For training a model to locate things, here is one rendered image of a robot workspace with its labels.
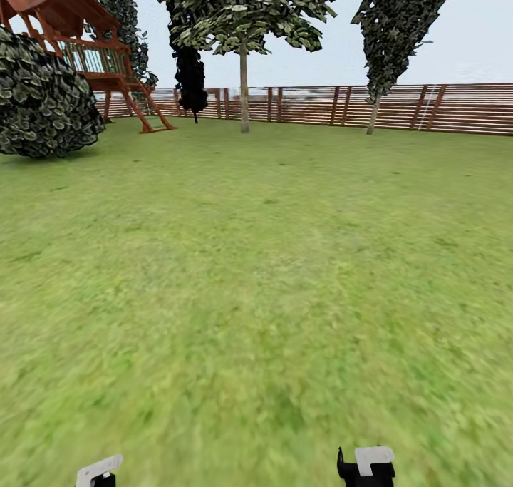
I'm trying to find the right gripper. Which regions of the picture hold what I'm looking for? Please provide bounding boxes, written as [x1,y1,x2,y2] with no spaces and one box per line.
[337,457,395,487]

